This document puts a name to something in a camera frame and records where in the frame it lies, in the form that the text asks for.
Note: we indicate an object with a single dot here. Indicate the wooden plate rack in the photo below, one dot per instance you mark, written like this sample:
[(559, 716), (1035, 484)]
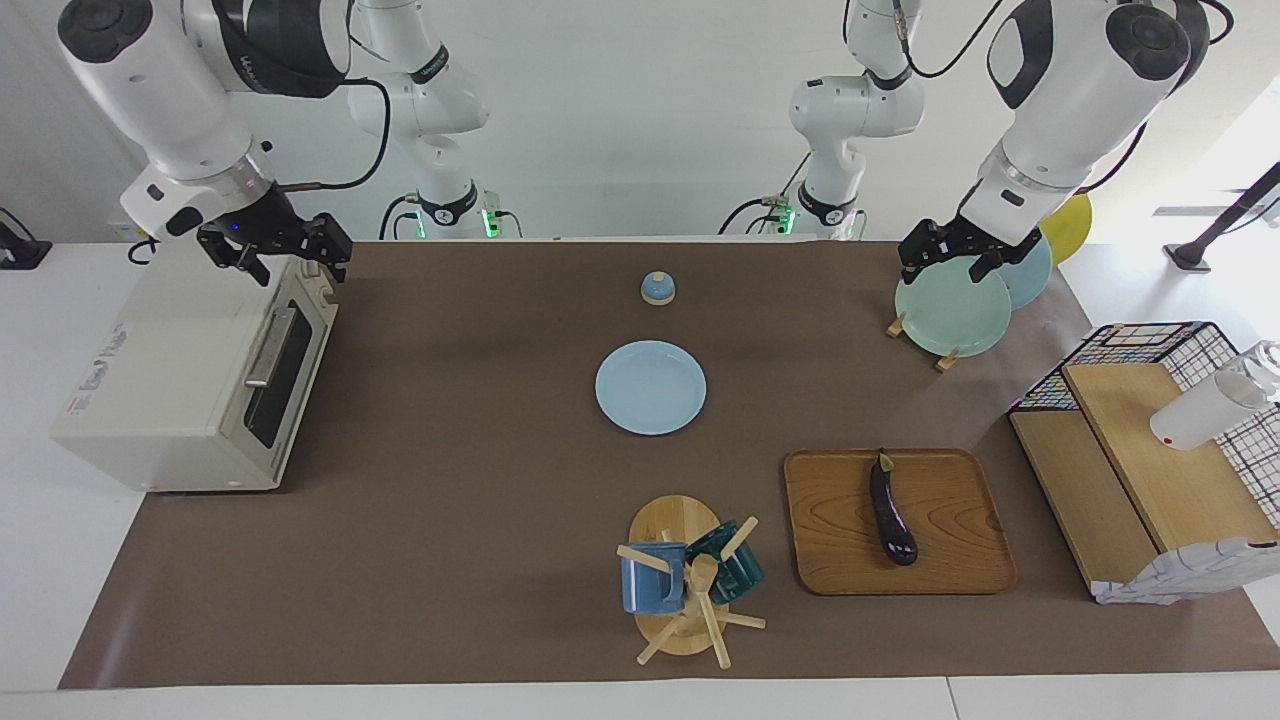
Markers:
[(896, 325)]

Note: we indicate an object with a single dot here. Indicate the black clamp device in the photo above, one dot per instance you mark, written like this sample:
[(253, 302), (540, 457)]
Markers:
[(20, 250)]

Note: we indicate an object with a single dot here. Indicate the blue mug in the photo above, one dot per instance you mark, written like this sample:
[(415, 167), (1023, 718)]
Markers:
[(650, 588)]

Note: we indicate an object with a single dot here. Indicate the yellow plate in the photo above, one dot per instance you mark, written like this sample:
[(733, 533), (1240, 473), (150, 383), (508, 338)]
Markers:
[(1070, 225)]

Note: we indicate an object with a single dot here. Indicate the black stand leg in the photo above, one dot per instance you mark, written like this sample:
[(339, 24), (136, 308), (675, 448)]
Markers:
[(1190, 255)]

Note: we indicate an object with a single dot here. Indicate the blue service bell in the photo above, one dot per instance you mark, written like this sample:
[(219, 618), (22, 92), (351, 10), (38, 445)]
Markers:
[(657, 290)]

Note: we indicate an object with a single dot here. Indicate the cream toaster oven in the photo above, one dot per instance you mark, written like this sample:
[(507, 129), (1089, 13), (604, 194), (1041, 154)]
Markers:
[(160, 380)]

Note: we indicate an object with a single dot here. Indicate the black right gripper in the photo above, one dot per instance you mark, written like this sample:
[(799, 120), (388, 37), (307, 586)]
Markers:
[(250, 228)]

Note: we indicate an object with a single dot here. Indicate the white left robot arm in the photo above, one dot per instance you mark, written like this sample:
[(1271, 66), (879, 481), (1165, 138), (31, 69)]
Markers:
[(1070, 100)]

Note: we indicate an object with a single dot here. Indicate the large light blue plate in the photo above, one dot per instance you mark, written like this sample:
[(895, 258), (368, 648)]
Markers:
[(1030, 282)]

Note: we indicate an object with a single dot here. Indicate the mint green plate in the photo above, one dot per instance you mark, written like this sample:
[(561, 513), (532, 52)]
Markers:
[(955, 320)]

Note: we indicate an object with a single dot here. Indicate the wooden step shelf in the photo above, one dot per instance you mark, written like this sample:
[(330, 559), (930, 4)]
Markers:
[(1160, 480)]

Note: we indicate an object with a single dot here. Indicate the dark purple eggplant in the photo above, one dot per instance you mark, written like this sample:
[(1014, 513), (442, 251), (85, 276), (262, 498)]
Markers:
[(890, 520)]

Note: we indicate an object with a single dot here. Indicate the small light blue plate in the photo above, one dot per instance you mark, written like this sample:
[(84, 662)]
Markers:
[(650, 390)]

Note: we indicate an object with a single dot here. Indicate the wooden mug tree stand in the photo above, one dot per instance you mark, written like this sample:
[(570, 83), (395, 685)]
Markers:
[(675, 520)]

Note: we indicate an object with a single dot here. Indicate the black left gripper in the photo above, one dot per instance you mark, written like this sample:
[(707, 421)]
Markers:
[(972, 238)]

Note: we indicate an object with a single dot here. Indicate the white tumbler with clear lid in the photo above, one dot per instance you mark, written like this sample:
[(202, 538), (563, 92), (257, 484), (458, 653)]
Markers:
[(1200, 415)]

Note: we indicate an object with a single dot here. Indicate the dark green mug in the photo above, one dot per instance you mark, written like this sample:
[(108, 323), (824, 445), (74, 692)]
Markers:
[(742, 575)]

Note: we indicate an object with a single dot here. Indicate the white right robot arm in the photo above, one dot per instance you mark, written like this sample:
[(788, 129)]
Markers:
[(160, 90)]

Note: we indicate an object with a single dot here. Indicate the wooden serving tray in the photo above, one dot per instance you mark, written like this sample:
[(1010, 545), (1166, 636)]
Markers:
[(830, 540)]

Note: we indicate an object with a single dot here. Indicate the brown table mat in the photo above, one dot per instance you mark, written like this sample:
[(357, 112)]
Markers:
[(450, 500)]

